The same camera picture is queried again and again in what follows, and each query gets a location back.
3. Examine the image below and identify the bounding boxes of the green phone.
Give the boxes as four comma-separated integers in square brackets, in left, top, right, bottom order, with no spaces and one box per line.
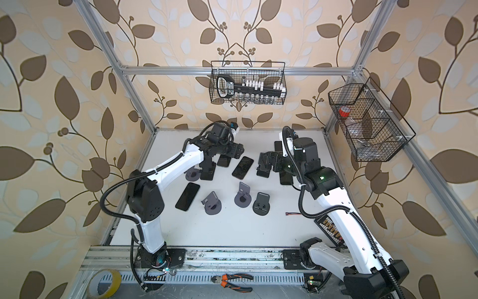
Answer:
[217,154,232,168]
[274,141,283,153]

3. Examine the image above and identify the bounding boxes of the silver phone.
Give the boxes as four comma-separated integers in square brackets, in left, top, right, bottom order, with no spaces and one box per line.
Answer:
[280,171,293,186]

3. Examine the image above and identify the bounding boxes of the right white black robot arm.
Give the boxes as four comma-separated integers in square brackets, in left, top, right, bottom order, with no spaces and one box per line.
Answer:
[258,126,409,299]

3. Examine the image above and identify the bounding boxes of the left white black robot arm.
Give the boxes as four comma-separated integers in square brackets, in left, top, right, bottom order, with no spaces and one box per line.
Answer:
[98,120,244,275]

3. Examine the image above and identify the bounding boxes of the black rectangular stand back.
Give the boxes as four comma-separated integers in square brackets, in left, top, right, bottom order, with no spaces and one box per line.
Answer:
[256,152,272,178]

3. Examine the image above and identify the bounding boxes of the round black stand front right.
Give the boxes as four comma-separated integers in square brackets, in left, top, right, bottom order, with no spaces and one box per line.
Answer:
[253,192,270,216]

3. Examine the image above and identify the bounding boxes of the round purple stand far left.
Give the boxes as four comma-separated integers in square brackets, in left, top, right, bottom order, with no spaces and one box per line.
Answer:
[185,167,201,182]

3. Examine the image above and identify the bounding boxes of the round dark stand front left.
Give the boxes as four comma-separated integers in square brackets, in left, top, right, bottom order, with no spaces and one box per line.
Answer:
[201,191,222,216]

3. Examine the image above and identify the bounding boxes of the black socket tool set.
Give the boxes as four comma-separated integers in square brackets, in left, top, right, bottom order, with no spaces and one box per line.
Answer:
[215,75,287,99]

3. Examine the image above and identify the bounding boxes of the black charger board with connectors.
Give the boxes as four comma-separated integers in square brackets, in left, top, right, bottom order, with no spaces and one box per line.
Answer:
[314,215,347,249]

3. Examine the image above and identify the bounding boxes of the red capped item in basket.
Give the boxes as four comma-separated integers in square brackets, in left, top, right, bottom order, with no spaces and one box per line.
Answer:
[339,106,351,119]

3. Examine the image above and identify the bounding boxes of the orange black pliers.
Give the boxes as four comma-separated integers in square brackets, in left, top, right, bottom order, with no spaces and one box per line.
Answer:
[210,272,255,294]

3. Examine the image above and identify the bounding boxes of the yellow tape roll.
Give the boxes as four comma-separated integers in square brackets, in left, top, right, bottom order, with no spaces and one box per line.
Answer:
[86,269,122,299]

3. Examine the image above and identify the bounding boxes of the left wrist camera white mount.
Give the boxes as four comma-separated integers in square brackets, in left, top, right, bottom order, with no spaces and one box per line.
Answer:
[230,127,240,137]

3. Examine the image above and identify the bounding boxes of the black wire basket back wall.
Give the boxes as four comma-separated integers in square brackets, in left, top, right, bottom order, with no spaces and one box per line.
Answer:
[209,60,288,105]

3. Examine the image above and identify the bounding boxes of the black wire basket wall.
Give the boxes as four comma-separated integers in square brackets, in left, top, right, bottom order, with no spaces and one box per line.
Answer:
[209,60,288,105]
[328,77,416,162]

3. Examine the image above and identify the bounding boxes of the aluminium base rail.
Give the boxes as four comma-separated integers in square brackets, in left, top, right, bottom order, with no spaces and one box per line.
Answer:
[66,244,397,299]

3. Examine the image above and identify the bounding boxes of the black wire basket right wall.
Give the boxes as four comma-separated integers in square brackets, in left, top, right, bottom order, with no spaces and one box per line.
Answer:
[328,77,416,162]

